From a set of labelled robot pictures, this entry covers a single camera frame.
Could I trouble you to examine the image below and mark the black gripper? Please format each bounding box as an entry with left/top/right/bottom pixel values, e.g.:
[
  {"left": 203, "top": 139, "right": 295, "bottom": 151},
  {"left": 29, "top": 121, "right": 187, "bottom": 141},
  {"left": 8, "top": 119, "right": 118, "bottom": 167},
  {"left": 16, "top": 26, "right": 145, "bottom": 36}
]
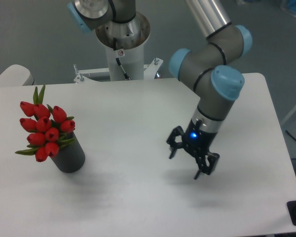
[{"left": 166, "top": 120, "right": 220, "bottom": 180}]

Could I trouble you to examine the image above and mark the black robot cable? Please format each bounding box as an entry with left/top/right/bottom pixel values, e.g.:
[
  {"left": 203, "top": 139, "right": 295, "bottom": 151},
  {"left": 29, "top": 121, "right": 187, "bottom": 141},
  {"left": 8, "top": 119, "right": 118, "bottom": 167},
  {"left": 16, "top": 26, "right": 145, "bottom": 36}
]
[{"left": 112, "top": 37, "right": 131, "bottom": 81}]

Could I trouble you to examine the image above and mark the white chair back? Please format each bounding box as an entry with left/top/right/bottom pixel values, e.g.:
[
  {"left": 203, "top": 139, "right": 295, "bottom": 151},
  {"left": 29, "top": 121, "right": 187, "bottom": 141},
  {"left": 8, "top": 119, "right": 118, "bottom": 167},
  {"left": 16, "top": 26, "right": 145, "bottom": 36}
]
[{"left": 0, "top": 64, "right": 36, "bottom": 88}]

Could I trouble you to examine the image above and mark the red tulip bouquet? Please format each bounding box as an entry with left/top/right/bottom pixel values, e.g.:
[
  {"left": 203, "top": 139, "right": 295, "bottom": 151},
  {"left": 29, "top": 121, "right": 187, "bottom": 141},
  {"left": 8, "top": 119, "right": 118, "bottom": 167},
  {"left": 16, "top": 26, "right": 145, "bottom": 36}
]
[{"left": 15, "top": 85, "right": 77, "bottom": 162}]

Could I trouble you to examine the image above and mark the black ribbed vase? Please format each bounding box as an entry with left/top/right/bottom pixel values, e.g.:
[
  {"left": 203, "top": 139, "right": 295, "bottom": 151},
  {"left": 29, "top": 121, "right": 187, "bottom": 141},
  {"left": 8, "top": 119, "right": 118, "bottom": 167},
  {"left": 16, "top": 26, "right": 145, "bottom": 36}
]
[{"left": 51, "top": 132, "right": 85, "bottom": 173}]

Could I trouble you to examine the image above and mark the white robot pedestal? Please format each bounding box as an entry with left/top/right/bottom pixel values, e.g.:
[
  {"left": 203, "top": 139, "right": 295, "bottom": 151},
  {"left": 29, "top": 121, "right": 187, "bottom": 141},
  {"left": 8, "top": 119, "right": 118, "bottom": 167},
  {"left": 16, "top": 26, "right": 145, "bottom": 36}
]
[{"left": 73, "top": 12, "right": 163, "bottom": 84}]

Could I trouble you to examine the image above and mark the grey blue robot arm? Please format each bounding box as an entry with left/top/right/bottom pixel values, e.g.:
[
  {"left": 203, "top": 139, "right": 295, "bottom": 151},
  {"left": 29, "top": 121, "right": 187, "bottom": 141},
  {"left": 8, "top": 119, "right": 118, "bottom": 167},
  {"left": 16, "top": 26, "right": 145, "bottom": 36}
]
[{"left": 68, "top": 0, "right": 253, "bottom": 175}]

